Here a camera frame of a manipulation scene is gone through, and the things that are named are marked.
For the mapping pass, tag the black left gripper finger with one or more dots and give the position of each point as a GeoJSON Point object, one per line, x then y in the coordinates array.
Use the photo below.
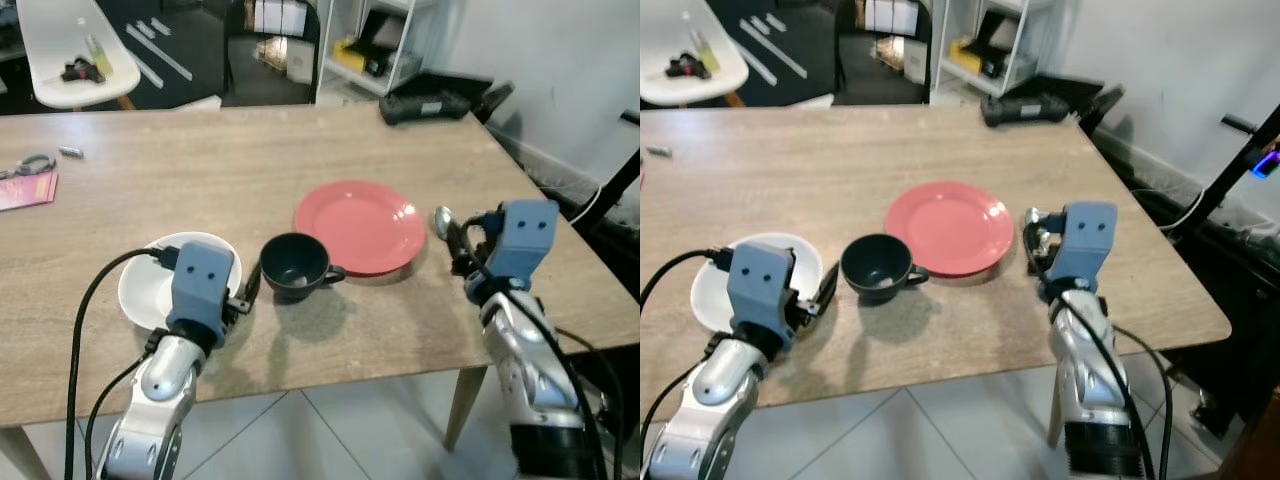
{"type": "Point", "coordinates": [253, 282]}
{"type": "Point", "coordinates": [828, 290]}

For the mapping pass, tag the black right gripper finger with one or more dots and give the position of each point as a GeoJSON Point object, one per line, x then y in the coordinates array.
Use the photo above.
{"type": "Point", "coordinates": [461, 240]}
{"type": "Point", "coordinates": [1041, 242]}

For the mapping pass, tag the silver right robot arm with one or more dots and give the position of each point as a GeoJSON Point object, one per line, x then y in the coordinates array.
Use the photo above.
{"type": "Point", "coordinates": [1085, 380]}
{"type": "Point", "coordinates": [530, 380]}

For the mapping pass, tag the red round plate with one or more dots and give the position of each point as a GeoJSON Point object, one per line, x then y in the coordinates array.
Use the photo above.
{"type": "Point", "coordinates": [950, 228]}
{"type": "Point", "coordinates": [360, 226]}

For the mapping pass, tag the white round plate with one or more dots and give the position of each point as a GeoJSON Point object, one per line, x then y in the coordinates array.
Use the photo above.
{"type": "Point", "coordinates": [712, 298]}
{"type": "Point", "coordinates": [145, 290]}

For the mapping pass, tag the black handheld device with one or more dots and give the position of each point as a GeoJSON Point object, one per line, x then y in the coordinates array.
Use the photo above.
{"type": "Point", "coordinates": [1022, 108]}
{"type": "Point", "coordinates": [425, 105]}

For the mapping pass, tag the black slanted stand pole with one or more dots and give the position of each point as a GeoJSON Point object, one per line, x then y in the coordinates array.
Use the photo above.
{"type": "Point", "coordinates": [1225, 180]}
{"type": "Point", "coordinates": [612, 190]}

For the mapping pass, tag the light wooden table leg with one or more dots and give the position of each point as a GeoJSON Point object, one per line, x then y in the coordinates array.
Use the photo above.
{"type": "Point", "coordinates": [1054, 420]}
{"type": "Point", "coordinates": [464, 405]}

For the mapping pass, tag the yellow box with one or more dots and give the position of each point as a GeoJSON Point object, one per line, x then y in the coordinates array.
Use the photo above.
{"type": "Point", "coordinates": [970, 53]}
{"type": "Point", "coordinates": [355, 55]}

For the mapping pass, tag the small metal cylinder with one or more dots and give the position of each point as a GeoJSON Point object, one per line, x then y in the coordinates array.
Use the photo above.
{"type": "Point", "coordinates": [71, 152]}
{"type": "Point", "coordinates": [657, 151]}

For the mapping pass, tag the black cart with boxes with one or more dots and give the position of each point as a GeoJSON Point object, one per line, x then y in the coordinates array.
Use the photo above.
{"type": "Point", "coordinates": [850, 60]}
{"type": "Point", "coordinates": [240, 60]}

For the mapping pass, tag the white open shelf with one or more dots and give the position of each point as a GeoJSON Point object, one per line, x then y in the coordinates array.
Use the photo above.
{"type": "Point", "coordinates": [335, 30]}
{"type": "Point", "coordinates": [945, 25]}

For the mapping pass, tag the pink booklet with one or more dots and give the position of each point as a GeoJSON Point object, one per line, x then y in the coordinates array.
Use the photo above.
{"type": "Point", "coordinates": [25, 190]}

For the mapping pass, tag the long white slat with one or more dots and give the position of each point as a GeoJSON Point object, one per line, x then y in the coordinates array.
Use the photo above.
{"type": "Point", "coordinates": [160, 52]}
{"type": "Point", "coordinates": [772, 48]}

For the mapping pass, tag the black and red tool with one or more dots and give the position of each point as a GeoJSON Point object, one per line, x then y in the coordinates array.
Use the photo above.
{"type": "Point", "coordinates": [685, 68]}
{"type": "Point", "coordinates": [78, 71]}

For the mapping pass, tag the yellow green bottle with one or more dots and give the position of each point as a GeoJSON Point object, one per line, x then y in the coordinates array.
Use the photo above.
{"type": "Point", "coordinates": [705, 52]}
{"type": "Point", "coordinates": [98, 58]}

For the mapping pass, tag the white plastic chair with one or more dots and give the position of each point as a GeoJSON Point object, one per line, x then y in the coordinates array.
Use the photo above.
{"type": "Point", "coordinates": [670, 30]}
{"type": "Point", "coordinates": [60, 40]}

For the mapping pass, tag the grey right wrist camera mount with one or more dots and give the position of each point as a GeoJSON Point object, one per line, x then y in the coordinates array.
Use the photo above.
{"type": "Point", "coordinates": [525, 240]}
{"type": "Point", "coordinates": [1085, 240]}

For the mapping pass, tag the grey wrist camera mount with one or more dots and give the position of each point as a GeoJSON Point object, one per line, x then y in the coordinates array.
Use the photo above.
{"type": "Point", "coordinates": [200, 285]}
{"type": "Point", "coordinates": [525, 240]}
{"type": "Point", "coordinates": [1085, 240]}
{"type": "Point", "coordinates": [760, 285]}

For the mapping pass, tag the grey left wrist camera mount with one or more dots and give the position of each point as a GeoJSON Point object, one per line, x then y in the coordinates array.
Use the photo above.
{"type": "Point", "coordinates": [200, 285]}
{"type": "Point", "coordinates": [760, 285]}

